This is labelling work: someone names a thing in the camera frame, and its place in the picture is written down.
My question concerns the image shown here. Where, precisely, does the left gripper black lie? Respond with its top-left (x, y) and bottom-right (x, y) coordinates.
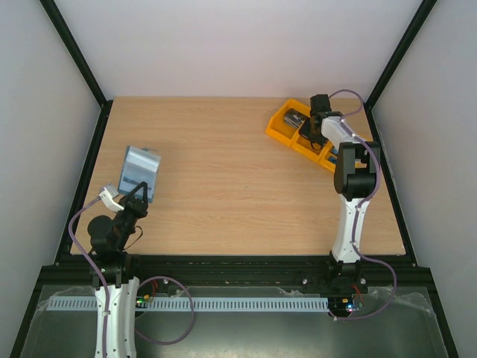
top-left (114, 182), bottom-right (148, 250)

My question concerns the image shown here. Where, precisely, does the blue leather card holder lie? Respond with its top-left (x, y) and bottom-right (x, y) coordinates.
top-left (118, 145), bottom-right (161, 203)

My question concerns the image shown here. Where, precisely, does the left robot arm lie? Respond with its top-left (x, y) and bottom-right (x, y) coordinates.
top-left (87, 181), bottom-right (148, 357)

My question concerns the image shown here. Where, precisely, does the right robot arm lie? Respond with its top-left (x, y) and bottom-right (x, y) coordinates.
top-left (299, 94), bottom-right (381, 293)

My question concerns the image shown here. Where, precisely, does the black card stack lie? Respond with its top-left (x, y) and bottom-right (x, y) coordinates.
top-left (283, 108), bottom-right (309, 129)

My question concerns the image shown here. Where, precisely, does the blue card stack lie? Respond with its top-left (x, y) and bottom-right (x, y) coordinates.
top-left (328, 148), bottom-right (338, 164)

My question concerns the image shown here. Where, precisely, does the yellow three-compartment bin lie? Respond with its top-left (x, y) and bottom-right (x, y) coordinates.
top-left (265, 98), bottom-right (336, 172)

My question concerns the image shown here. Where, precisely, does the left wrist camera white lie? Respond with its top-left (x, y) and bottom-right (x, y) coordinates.
top-left (98, 183), bottom-right (124, 213)

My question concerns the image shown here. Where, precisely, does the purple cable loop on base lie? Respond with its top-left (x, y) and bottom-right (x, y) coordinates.
top-left (133, 275), bottom-right (196, 345)

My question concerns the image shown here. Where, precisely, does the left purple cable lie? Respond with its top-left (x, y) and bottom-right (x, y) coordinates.
top-left (69, 195), bottom-right (116, 358)

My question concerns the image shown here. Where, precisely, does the light blue cable duct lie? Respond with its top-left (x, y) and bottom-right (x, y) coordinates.
top-left (46, 296), bottom-right (329, 313)

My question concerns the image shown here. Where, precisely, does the black aluminium frame rail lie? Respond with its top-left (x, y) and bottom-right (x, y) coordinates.
top-left (33, 254), bottom-right (437, 299)

